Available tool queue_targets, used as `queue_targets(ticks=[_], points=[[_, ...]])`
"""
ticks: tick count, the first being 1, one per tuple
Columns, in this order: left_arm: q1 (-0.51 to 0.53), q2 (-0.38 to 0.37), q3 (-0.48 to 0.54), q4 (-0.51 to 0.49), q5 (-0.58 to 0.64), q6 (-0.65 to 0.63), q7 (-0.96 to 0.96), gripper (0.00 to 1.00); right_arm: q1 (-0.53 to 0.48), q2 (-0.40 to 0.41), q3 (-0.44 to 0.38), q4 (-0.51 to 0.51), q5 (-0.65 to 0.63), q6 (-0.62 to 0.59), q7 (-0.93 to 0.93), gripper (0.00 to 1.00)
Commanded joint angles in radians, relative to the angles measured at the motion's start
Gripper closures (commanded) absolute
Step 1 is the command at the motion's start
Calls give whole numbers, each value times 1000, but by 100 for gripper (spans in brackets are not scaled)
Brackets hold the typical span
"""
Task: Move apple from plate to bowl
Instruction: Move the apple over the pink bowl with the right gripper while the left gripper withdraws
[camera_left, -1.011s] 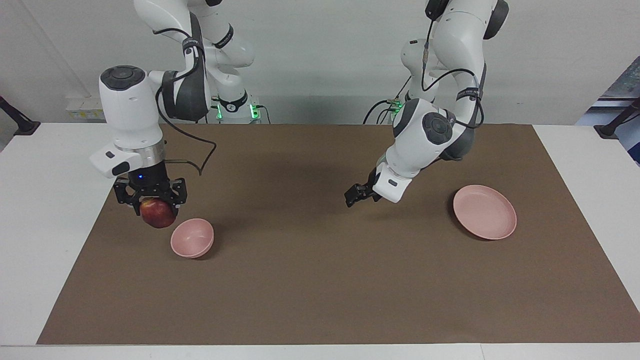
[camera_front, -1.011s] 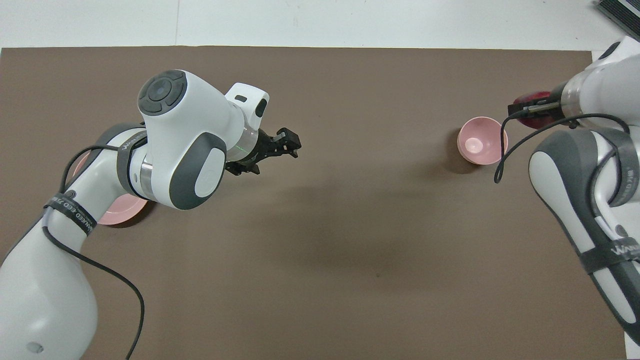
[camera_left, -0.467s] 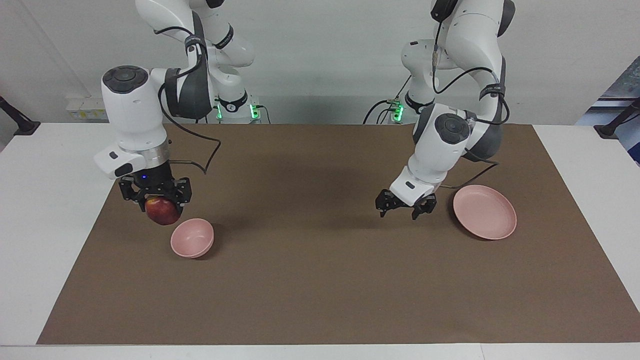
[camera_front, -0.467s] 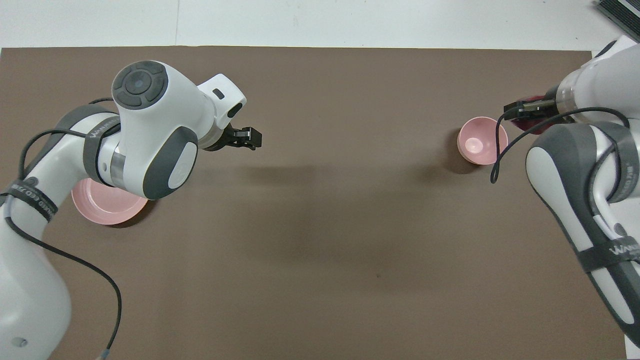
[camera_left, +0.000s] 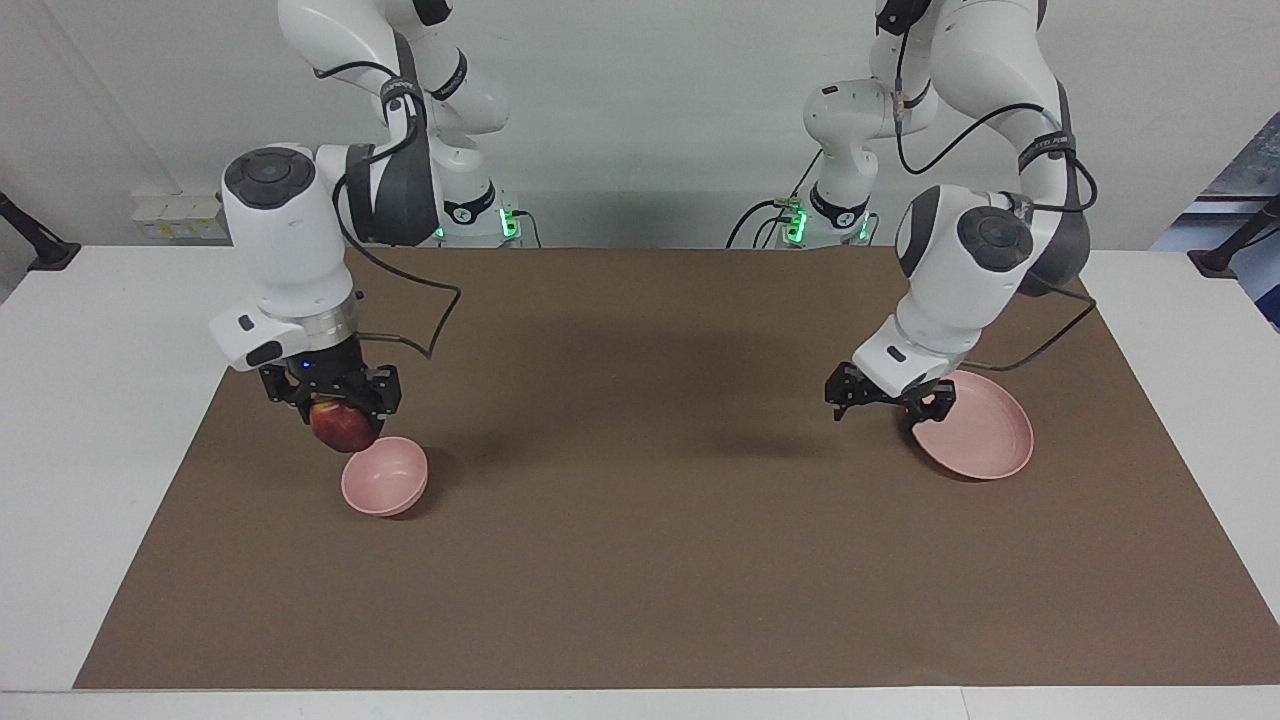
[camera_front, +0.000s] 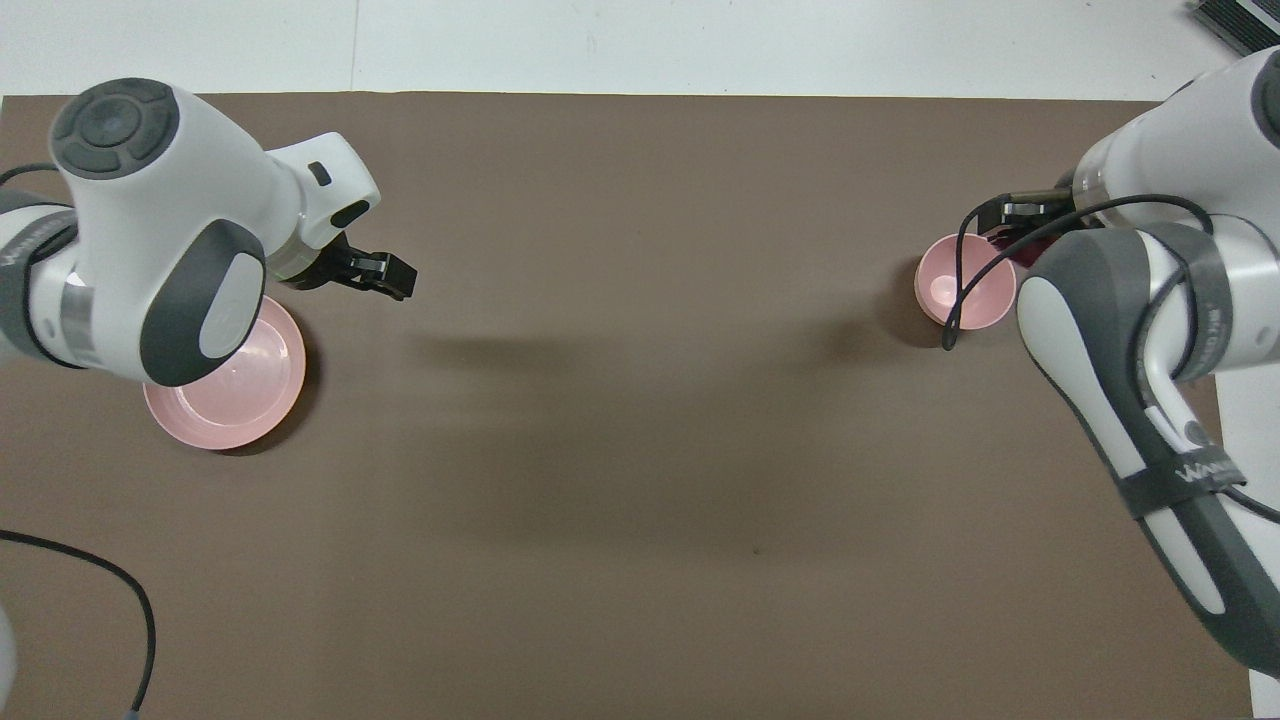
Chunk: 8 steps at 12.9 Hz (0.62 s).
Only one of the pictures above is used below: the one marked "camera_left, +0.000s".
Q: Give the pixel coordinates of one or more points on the white wall power strip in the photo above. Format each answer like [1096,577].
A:
[180,218]

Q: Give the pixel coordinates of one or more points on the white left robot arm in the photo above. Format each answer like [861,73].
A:
[950,290]

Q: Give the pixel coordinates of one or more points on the brown table mat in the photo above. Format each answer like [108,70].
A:
[650,520]

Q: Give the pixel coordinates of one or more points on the pink bowl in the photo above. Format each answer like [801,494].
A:
[385,480]

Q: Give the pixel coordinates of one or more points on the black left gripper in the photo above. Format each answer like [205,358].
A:
[905,398]

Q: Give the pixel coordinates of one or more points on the pink plate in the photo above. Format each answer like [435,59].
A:
[985,435]

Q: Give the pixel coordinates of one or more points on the black stand foot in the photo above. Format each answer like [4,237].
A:
[1215,262]
[45,255]

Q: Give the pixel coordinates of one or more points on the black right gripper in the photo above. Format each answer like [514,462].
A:
[325,375]

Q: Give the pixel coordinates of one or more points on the red apple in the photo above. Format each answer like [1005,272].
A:
[340,428]

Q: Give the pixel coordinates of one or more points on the blue background board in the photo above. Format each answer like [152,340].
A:
[1255,290]

